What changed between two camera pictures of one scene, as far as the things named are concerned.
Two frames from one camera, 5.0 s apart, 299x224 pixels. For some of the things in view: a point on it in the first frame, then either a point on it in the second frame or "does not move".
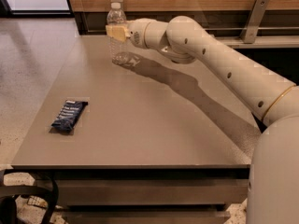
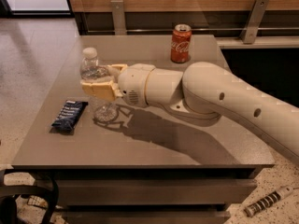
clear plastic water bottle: (116, 16) to (92, 71)
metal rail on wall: (223, 28) does not move
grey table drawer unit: (149, 195) does not move
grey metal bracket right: (249, 30) does not move
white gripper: (135, 32) to (133, 84)
